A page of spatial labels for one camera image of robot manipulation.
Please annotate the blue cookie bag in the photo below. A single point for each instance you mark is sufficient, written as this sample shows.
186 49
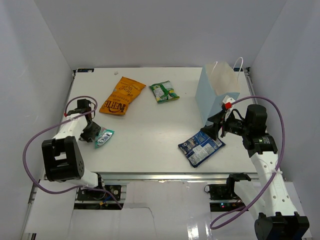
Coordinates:
199 148

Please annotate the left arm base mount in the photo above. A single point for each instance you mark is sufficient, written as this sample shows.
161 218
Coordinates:
90 195

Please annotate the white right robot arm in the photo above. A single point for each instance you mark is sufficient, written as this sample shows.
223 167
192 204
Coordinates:
275 215

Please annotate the green snack bag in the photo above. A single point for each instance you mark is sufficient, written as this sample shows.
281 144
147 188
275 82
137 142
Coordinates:
164 92

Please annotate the black label sticker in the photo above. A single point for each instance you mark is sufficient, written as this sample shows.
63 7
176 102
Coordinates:
85 70

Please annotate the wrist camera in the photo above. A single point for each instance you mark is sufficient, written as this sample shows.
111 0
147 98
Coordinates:
227 106
75 111

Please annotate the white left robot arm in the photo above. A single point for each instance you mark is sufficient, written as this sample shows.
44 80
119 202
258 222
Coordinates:
62 157

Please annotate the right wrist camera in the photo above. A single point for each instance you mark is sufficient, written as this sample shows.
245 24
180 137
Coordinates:
227 106

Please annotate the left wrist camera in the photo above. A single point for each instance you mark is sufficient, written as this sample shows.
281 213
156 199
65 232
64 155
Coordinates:
75 111

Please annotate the light blue paper bag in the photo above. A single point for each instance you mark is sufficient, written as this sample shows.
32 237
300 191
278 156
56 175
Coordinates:
217 80

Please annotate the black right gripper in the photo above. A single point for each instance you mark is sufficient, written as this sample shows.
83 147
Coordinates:
212 130

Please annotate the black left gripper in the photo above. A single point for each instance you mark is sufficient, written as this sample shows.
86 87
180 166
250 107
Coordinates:
95 130

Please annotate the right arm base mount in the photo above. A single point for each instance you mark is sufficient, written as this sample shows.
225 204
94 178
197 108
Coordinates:
219 192

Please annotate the orange potato chips bag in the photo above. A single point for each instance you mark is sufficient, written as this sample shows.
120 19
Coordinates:
124 93

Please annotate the teal Fox's mint bag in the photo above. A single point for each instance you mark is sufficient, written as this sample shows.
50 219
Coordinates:
104 135

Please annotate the white front cardboard panel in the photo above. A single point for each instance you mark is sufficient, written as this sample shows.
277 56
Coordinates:
153 210

